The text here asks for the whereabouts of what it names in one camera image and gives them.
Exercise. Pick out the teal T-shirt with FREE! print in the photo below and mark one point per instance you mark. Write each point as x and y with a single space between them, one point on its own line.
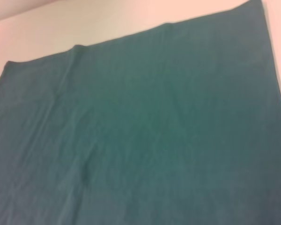
140 140

